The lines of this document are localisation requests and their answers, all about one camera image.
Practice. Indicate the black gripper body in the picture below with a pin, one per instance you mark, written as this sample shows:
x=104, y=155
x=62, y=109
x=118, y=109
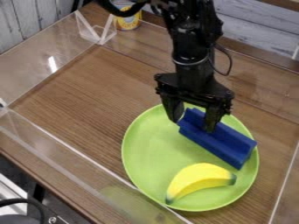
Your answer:
x=192, y=82

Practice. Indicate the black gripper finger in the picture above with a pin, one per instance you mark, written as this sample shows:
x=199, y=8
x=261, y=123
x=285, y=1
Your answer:
x=173, y=108
x=215, y=111

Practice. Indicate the yellow toy banana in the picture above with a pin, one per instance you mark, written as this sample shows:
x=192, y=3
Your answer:
x=196, y=177

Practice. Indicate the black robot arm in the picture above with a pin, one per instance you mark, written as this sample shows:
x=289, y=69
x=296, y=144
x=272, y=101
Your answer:
x=193, y=27

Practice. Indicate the green round plate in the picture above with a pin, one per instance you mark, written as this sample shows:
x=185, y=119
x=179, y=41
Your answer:
x=155, y=151

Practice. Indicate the blue star-shaped block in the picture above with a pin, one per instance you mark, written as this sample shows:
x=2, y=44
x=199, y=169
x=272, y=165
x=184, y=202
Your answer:
x=224, y=142

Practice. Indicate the yellow labelled tin can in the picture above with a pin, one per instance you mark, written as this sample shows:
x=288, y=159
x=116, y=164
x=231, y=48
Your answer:
x=128, y=23

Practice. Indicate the clear acrylic corner bracket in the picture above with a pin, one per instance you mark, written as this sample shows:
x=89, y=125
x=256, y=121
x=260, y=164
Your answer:
x=94, y=33

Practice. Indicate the clear acrylic front wall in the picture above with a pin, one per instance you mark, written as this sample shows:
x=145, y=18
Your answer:
x=65, y=143

